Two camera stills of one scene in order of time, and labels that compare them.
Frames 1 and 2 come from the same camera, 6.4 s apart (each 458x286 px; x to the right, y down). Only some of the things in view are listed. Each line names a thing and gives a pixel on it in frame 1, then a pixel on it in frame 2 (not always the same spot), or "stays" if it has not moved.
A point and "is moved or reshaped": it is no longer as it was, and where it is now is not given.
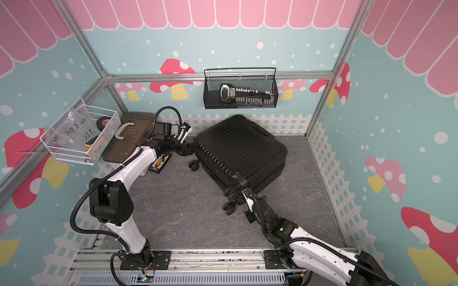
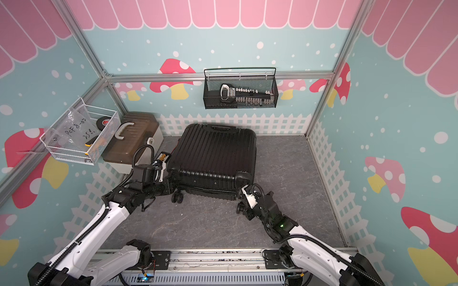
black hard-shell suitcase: [242, 155] is moved or reshaped
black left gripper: [184, 149] → [166, 190]
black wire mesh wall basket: [240, 87] stays
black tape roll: [101, 122] stays
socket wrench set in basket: [246, 97] stays
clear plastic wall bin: [78, 130] stays
